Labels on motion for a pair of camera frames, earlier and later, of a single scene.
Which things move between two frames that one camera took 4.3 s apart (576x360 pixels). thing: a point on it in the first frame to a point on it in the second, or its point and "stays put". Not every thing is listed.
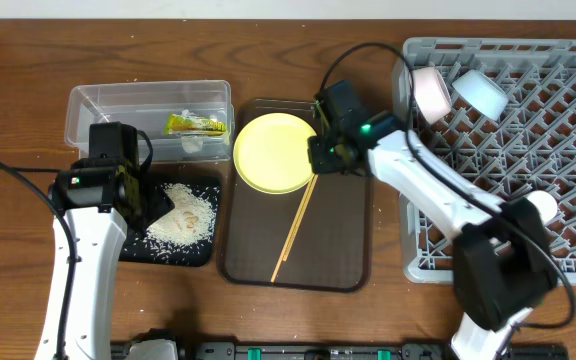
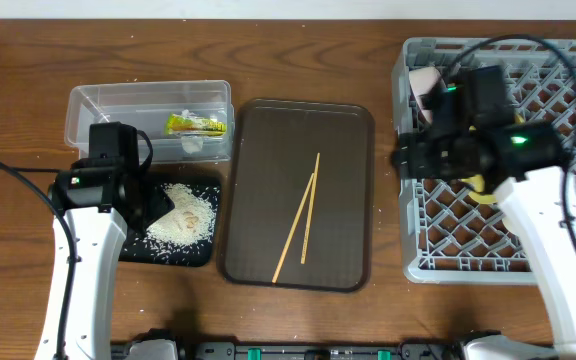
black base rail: [348, 352] stays put
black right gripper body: [324, 157] to [431, 159]
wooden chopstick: [298, 224] to [310, 210]
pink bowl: [431, 93] stays put
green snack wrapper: [183, 124] stays put
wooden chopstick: [297, 221] stays put
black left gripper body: [154, 202] stays put
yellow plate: [271, 153] to [479, 195]
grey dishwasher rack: [552, 138] stays put
